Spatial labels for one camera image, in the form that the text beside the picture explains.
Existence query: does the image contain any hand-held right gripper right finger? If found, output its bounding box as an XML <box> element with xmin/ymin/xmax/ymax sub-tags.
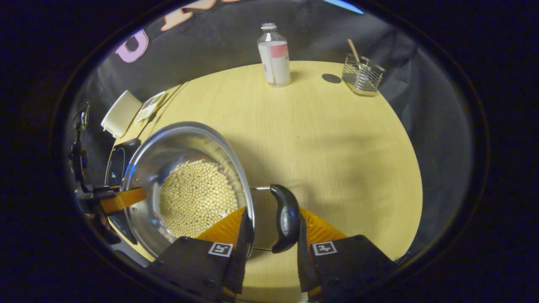
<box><xmin>296</xmin><ymin>207</ymin><xmax>400</xmax><ymax>303</ymax></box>

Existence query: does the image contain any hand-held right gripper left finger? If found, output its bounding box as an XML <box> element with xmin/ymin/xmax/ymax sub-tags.
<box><xmin>145</xmin><ymin>205</ymin><xmax>256</xmax><ymax>303</ymax></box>

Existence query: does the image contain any black induction cooktop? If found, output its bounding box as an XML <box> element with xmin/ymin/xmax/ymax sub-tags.
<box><xmin>104</xmin><ymin>138</ymin><xmax>152</xmax><ymax>268</ymax></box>

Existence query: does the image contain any steel pot with black handles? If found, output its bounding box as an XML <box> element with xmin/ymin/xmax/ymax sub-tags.
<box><xmin>121</xmin><ymin>121</ymin><xmax>302</xmax><ymax>258</ymax></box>

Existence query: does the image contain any white toaster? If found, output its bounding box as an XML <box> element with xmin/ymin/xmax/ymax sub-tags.
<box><xmin>100</xmin><ymin>90</ymin><xmax>143</xmax><ymax>138</ymax></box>

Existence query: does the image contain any pile of yellow beans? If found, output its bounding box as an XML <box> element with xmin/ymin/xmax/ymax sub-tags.
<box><xmin>159</xmin><ymin>159</ymin><xmax>240</xmax><ymax>239</ymax></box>

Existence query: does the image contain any white divided bean dish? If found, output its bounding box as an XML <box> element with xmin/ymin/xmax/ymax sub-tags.
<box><xmin>134</xmin><ymin>91</ymin><xmax>168</xmax><ymax>124</ymax></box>

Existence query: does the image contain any clear bottle with pink label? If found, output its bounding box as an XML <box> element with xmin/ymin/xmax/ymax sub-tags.
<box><xmin>257</xmin><ymin>23</ymin><xmax>291</xmax><ymax>88</ymax></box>

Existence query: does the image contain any wooden stick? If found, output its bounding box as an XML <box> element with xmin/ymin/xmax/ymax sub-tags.
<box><xmin>347</xmin><ymin>39</ymin><xmax>361</xmax><ymax>64</ymax></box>

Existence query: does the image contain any black power cable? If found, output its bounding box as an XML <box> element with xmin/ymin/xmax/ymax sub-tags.
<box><xmin>143</xmin><ymin>81</ymin><xmax>190</xmax><ymax>127</ymax></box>

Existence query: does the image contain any wire mesh holder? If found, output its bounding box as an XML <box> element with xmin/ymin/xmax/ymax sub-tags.
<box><xmin>342</xmin><ymin>53</ymin><xmax>386</xmax><ymax>96</ymax></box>

